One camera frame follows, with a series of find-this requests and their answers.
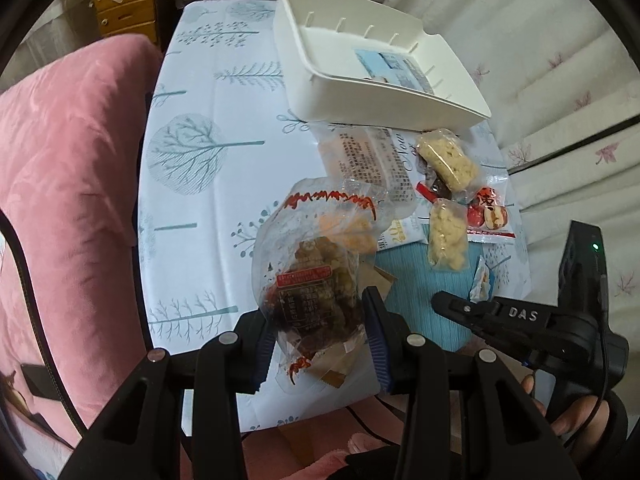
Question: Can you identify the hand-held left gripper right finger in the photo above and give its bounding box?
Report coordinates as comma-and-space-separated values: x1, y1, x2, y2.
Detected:
361, 286, 582, 480

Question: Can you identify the printed blanket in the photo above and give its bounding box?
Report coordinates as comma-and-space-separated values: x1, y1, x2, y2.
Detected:
0, 370, 68, 463

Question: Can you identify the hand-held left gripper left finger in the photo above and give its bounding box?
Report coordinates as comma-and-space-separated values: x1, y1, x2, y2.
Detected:
57, 310, 277, 480

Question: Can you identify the dark brown snack packet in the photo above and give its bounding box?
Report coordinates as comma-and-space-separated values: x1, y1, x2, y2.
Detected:
415, 157, 453, 206

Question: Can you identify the black cable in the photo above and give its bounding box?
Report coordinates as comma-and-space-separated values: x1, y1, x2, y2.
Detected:
0, 210, 83, 436

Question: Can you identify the white plastic tray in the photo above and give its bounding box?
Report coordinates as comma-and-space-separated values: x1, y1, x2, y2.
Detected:
272, 0, 493, 128

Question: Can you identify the red date snack packet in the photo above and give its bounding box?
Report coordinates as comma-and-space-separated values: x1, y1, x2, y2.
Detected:
465, 175, 516, 243

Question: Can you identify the white green snack packet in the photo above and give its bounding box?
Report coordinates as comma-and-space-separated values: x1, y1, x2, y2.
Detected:
377, 132, 433, 246

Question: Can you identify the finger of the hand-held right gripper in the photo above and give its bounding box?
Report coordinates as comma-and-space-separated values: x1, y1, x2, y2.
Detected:
452, 317, 533, 363
431, 291, 553, 333

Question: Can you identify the white floral bedsheet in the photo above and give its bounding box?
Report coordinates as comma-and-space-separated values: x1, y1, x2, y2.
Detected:
360, 0, 640, 411

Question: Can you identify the pink cushion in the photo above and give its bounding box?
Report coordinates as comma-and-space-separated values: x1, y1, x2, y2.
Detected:
0, 35, 166, 431

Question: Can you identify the dark flat object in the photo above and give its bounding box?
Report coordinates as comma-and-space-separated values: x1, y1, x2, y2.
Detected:
21, 364, 62, 402

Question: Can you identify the person's right hand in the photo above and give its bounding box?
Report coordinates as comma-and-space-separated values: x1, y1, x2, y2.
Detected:
519, 374, 615, 456

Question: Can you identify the white cloth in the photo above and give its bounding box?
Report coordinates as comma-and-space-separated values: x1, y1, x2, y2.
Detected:
10, 0, 103, 93

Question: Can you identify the clear packet of rice crisps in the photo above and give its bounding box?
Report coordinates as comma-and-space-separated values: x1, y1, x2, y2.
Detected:
415, 129, 483, 193
426, 197, 471, 273

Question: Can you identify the clear packet of brown snack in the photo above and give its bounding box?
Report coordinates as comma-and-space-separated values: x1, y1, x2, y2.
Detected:
250, 177, 396, 388

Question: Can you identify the wooden drawer desk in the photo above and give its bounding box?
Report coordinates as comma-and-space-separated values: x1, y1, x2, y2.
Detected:
89, 0, 161, 53

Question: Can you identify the small blue white packet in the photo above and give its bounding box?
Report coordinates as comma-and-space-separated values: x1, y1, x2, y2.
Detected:
468, 255, 496, 303

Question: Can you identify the teal ribbed placemat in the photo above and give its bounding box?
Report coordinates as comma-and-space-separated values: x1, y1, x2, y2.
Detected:
367, 230, 496, 356

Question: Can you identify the blue white snack packet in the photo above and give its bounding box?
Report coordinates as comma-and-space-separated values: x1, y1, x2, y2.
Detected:
355, 49, 438, 96

